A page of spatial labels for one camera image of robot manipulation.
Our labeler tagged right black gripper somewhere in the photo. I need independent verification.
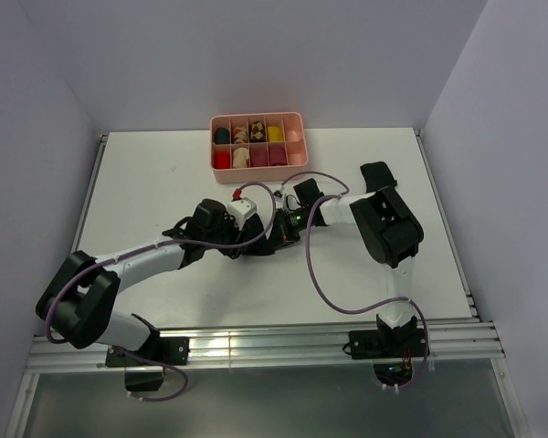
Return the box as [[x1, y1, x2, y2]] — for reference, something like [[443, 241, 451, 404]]
[[265, 206, 311, 252]]

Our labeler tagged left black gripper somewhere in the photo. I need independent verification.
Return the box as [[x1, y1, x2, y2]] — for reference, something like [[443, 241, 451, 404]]
[[204, 209, 251, 259]]

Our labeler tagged maroon purple striped sock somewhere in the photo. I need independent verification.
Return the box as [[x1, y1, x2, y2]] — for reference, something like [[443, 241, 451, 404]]
[[269, 144, 288, 166]]

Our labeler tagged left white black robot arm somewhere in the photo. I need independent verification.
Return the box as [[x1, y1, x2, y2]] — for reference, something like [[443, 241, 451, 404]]
[[36, 198, 257, 364]]

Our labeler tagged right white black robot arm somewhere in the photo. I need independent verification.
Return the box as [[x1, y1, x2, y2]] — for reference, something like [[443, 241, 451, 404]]
[[269, 178, 428, 359]]

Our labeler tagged red rolled sock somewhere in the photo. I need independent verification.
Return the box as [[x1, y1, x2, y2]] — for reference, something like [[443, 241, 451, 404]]
[[213, 151, 231, 170]]

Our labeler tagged beige patterned rolled sock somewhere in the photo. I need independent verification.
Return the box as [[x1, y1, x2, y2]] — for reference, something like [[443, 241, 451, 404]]
[[232, 147, 250, 169]]

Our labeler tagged maroon rolled sock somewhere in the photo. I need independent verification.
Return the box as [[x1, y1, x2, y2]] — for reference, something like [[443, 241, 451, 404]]
[[250, 145, 269, 167]]

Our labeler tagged pink divided organizer box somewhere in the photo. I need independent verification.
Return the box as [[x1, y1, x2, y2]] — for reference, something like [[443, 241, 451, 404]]
[[209, 112, 309, 184]]

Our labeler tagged yellow rolled sock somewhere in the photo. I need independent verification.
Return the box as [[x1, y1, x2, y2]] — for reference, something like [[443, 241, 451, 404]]
[[267, 125, 284, 142]]

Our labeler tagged dark navy rolled sock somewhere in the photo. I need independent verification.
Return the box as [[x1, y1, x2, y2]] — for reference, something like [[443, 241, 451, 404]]
[[214, 127, 230, 144]]

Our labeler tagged brown checkered rolled sock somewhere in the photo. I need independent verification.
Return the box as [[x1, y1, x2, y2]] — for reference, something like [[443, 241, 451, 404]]
[[249, 121, 267, 142]]

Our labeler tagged brown cream patterned rolled sock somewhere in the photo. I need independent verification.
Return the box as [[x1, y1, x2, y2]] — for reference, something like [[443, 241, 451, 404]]
[[231, 126, 248, 144]]

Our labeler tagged black sock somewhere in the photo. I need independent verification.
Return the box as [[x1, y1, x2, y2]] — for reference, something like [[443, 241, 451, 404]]
[[360, 162, 397, 193]]

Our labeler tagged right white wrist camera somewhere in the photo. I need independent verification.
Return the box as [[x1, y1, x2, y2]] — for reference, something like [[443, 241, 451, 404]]
[[273, 185, 286, 203]]

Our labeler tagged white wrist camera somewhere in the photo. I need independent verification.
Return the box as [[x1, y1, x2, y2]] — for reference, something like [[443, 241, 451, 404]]
[[227, 189, 258, 230], [273, 185, 286, 203]]

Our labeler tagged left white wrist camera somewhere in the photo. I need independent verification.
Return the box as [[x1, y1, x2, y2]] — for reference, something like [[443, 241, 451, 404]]
[[227, 189, 258, 230]]

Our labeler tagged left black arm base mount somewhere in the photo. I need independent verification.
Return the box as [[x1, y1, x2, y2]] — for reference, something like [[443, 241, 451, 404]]
[[104, 337, 190, 402]]

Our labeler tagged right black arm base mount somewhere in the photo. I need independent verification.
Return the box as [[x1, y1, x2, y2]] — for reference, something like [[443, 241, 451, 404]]
[[342, 327, 426, 386]]

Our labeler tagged aluminium frame rail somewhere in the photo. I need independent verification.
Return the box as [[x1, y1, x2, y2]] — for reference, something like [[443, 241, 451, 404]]
[[25, 320, 505, 374]]

